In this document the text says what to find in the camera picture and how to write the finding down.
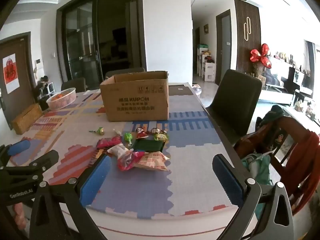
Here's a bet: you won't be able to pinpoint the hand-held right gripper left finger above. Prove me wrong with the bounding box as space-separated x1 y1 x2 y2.
29 153 112 240

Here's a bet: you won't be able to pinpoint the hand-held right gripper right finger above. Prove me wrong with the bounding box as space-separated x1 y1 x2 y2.
212 154 296 240

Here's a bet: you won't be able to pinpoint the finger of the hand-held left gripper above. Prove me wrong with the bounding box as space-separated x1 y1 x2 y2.
0 139 31 167
0 150 59 180

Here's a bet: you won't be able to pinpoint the red and white candy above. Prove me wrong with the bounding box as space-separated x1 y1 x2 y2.
136 127 150 140

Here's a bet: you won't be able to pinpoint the brown cardboard box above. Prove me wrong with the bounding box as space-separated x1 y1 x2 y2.
99 70 170 122

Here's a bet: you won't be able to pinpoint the person's left hand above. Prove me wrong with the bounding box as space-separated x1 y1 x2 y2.
13 203 26 227

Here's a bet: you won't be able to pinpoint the woven wicker tissue box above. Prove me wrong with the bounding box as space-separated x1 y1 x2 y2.
11 103 43 135

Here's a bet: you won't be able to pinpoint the teal cloth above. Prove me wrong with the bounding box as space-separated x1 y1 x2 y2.
241 153 272 187

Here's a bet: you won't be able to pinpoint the white and red snack packet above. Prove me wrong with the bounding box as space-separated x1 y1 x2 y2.
106 144 145 172

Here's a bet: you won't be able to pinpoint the pink snack packet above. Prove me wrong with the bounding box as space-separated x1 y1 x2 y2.
96 135 123 152

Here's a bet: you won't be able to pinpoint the pale green wrapped candy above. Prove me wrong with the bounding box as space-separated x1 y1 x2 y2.
112 128 134 143

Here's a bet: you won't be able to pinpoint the beige red-printed snack packet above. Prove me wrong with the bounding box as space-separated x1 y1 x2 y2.
137 151 172 172

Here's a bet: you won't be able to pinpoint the dark green snack packet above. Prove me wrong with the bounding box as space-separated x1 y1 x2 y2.
131 137 166 153

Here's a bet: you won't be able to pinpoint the pink plastic basket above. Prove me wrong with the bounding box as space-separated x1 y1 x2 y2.
46 87 77 110

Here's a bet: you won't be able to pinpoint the colourful foam play mat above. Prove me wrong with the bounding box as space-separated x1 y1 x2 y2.
7 82 250 217

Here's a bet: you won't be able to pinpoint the black and white toy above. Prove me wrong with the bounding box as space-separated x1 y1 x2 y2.
34 76 55 103

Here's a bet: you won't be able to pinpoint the brown entrance door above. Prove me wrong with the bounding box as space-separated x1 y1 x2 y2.
0 32 36 130

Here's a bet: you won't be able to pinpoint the wooden high chair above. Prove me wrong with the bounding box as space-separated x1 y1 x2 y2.
235 115 320 217

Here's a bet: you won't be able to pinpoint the red and white door poster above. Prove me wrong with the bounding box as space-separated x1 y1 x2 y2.
2 53 20 94

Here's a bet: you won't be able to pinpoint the red cloth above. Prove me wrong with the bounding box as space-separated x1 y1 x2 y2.
285 132 320 214

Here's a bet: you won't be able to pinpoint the red striped wrapped candy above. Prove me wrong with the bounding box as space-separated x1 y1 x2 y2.
146 127 167 135

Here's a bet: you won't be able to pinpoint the dark upholstered chair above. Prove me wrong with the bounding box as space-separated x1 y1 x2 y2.
205 69 263 145
61 77 87 93

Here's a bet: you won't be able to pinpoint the white storage shelf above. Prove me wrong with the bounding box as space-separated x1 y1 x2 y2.
197 44 216 82

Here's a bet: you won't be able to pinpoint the black piano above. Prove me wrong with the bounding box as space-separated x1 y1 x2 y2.
281 66 313 93

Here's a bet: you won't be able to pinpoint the red foil balloons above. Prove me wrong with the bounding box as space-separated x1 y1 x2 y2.
250 43 273 69

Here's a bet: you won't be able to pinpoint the grey interior door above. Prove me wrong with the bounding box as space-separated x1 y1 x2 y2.
215 9 232 86

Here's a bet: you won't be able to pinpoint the dark sliding glass doors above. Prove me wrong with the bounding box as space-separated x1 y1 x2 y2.
56 0 146 87

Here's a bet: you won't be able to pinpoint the dark slatted wall panel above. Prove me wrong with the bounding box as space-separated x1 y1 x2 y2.
233 0 262 78

